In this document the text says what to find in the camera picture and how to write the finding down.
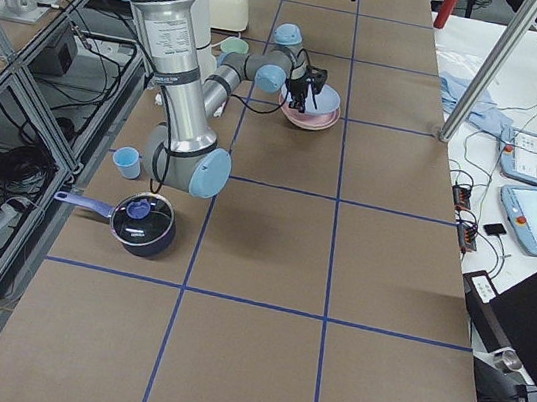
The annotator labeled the aluminium frame post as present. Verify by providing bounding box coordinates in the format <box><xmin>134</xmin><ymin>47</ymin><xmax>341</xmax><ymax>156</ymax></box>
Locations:
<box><xmin>438</xmin><ymin>0</ymin><xmax>537</xmax><ymax>143</ymax></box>

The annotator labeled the upper teach pendant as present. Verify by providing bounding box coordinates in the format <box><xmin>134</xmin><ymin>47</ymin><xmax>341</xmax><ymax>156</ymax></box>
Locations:
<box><xmin>499</xmin><ymin>126</ymin><xmax>537</xmax><ymax>186</ymax></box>

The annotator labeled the cream toaster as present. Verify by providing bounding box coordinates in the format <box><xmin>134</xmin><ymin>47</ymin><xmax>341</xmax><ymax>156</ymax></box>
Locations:
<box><xmin>208</xmin><ymin>0</ymin><xmax>249</xmax><ymax>32</ymax></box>

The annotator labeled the dark blue lidded pot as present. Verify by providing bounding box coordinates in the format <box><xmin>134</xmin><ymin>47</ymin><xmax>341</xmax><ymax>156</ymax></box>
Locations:
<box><xmin>54</xmin><ymin>190</ymin><xmax>177</xmax><ymax>258</ymax></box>

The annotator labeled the blue plate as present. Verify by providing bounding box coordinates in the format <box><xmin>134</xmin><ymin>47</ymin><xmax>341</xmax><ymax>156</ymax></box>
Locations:
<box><xmin>304</xmin><ymin>85</ymin><xmax>341</xmax><ymax>116</ymax></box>

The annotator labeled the light blue cup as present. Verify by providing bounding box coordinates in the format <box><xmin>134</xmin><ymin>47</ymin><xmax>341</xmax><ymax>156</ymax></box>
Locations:
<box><xmin>112</xmin><ymin>146</ymin><xmax>141</xmax><ymax>180</ymax></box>

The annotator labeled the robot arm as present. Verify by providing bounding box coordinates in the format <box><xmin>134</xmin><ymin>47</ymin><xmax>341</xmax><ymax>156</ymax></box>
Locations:
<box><xmin>122</xmin><ymin>0</ymin><xmax>327</xmax><ymax>199</ymax></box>

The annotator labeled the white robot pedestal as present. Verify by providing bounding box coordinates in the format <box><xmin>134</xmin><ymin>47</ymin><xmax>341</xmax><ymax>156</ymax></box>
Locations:
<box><xmin>153</xmin><ymin>0</ymin><xmax>248</xmax><ymax>120</ymax></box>

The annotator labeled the red bottle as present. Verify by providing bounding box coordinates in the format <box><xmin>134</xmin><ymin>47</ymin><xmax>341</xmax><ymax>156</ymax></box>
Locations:
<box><xmin>433</xmin><ymin>0</ymin><xmax>458</xmax><ymax>29</ymax></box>

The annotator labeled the light blue cloth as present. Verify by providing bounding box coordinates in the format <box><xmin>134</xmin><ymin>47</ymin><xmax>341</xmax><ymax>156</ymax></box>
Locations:
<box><xmin>432</xmin><ymin>69</ymin><xmax>521</xmax><ymax>137</ymax></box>

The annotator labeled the green bowl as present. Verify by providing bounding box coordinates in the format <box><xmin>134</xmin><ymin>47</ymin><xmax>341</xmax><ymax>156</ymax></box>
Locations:
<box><xmin>220</xmin><ymin>37</ymin><xmax>249</xmax><ymax>55</ymax></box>

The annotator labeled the pink plate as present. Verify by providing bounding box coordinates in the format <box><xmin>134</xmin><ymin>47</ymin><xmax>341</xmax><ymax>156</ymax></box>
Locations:
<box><xmin>282</xmin><ymin>105</ymin><xmax>340</xmax><ymax>131</ymax></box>

